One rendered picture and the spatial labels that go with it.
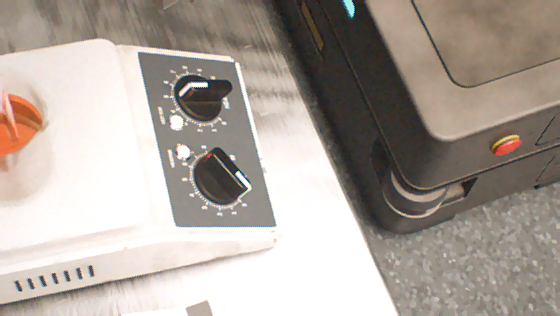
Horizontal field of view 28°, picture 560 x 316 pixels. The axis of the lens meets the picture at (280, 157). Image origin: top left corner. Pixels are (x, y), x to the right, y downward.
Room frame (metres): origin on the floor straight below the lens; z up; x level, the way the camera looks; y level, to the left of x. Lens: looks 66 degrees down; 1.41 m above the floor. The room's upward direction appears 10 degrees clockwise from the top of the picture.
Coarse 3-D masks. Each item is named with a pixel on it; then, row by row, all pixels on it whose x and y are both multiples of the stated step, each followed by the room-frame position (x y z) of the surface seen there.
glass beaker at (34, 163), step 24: (0, 72) 0.25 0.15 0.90; (24, 72) 0.25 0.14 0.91; (24, 96) 0.25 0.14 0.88; (48, 96) 0.24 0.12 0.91; (48, 120) 0.23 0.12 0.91; (48, 144) 0.22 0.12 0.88; (0, 168) 0.20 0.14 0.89; (24, 168) 0.21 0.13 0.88; (48, 168) 0.22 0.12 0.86; (0, 192) 0.20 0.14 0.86; (24, 192) 0.20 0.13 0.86
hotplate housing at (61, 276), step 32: (128, 64) 0.31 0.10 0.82; (160, 160) 0.25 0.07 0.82; (160, 192) 0.23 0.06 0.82; (160, 224) 0.21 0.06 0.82; (0, 256) 0.18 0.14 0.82; (32, 256) 0.18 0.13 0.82; (64, 256) 0.19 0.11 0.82; (96, 256) 0.19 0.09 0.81; (128, 256) 0.20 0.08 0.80; (160, 256) 0.20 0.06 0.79; (192, 256) 0.21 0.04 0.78; (224, 256) 0.22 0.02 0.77; (0, 288) 0.17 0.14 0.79; (32, 288) 0.17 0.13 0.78; (64, 288) 0.18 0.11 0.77
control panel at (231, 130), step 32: (160, 64) 0.32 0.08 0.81; (192, 64) 0.33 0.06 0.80; (224, 64) 0.34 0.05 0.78; (160, 96) 0.30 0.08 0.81; (160, 128) 0.27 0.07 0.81; (192, 128) 0.28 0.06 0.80; (224, 128) 0.29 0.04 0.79; (192, 160) 0.26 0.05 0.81; (256, 160) 0.28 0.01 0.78; (192, 192) 0.24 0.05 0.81; (256, 192) 0.26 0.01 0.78; (192, 224) 0.22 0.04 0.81; (224, 224) 0.23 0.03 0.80; (256, 224) 0.23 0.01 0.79
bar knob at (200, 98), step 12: (180, 84) 0.31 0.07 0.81; (192, 84) 0.30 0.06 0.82; (204, 84) 0.31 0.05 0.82; (216, 84) 0.31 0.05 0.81; (228, 84) 0.31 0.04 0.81; (180, 96) 0.30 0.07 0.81; (192, 96) 0.30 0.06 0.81; (204, 96) 0.30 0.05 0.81; (216, 96) 0.31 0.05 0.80; (192, 108) 0.29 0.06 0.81; (204, 108) 0.30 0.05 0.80; (216, 108) 0.30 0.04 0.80; (204, 120) 0.29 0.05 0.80
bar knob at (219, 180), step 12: (204, 156) 0.26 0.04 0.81; (216, 156) 0.26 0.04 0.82; (204, 168) 0.26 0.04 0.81; (216, 168) 0.26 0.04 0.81; (228, 168) 0.26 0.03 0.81; (204, 180) 0.25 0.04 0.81; (216, 180) 0.25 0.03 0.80; (228, 180) 0.25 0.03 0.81; (240, 180) 0.25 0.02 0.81; (204, 192) 0.24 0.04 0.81; (216, 192) 0.24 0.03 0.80; (228, 192) 0.25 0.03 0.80; (240, 192) 0.25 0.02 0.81
